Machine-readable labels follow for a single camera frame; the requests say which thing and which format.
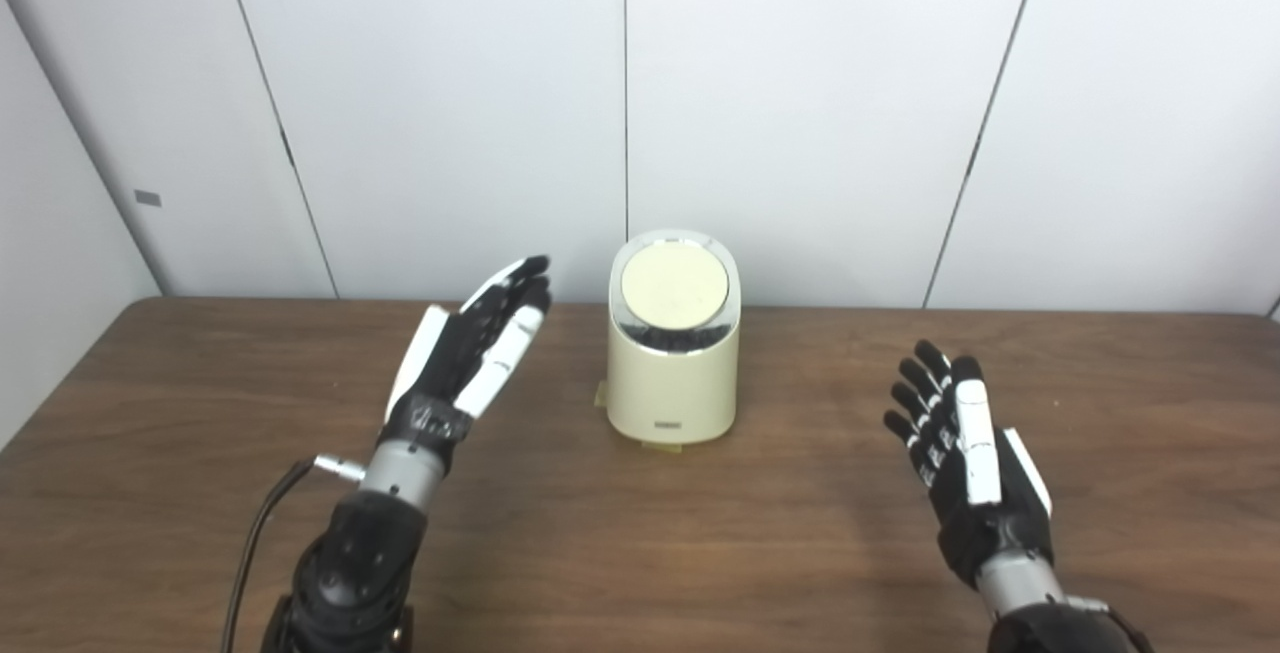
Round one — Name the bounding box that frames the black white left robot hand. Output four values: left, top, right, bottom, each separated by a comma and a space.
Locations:
378, 255, 553, 464

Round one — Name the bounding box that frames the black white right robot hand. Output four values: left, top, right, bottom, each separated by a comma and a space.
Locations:
883, 339, 1054, 589

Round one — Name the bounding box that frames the cream round bin lid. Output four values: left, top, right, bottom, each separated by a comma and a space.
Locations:
621, 244, 730, 329

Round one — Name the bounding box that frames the cream-colored bin body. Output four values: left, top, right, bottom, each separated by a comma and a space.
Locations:
606, 229, 743, 447

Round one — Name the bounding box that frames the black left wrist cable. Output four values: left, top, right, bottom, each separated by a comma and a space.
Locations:
220, 453, 366, 653

